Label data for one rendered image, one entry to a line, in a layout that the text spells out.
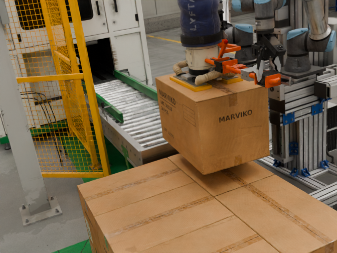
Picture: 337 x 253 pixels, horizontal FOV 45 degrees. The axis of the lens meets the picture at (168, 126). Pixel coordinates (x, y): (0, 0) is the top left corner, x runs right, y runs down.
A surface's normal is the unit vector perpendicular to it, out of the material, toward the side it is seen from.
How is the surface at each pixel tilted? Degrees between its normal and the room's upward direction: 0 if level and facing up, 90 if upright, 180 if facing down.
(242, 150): 90
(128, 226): 0
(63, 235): 0
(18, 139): 88
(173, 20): 90
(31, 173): 90
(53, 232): 0
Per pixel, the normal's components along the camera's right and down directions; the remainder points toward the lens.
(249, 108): 0.36, 0.30
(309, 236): -0.12, -0.93
